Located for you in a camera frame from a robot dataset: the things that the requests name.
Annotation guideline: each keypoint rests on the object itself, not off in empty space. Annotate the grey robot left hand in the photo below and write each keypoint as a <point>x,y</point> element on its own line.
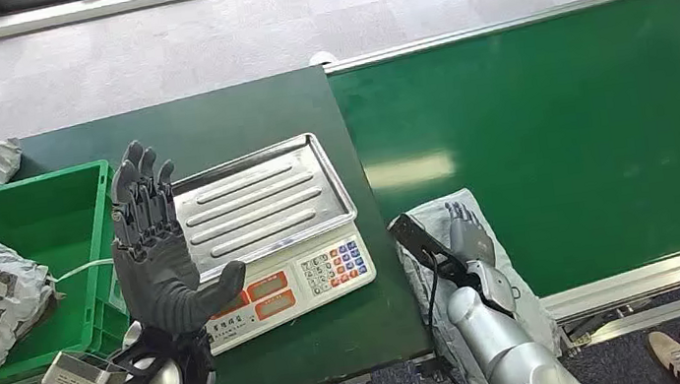
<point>158,280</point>

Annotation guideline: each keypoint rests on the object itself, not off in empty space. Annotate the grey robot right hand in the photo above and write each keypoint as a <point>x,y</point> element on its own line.
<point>471,239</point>

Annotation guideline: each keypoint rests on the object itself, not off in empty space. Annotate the grey plastic mailer package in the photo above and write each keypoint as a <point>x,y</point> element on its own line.
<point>431,212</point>

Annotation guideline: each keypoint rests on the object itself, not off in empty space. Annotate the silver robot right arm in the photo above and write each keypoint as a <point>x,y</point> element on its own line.
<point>513,358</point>

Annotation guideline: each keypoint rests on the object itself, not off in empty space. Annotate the green conveyor belt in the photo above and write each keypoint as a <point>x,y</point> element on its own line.
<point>567,121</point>

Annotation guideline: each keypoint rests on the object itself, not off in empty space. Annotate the electronic scale with steel tray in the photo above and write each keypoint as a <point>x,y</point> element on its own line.
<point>262,201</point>

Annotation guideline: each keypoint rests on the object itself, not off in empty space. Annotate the green plastic crate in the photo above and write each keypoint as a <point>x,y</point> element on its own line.
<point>34,217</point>

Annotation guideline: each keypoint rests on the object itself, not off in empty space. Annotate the white round knob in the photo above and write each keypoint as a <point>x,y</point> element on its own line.
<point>322,58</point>

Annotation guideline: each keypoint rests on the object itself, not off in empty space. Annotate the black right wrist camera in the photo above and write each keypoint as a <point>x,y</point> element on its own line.
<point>418,239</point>

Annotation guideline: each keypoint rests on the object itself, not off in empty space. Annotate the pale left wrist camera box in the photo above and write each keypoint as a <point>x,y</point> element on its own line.
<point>78,379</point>

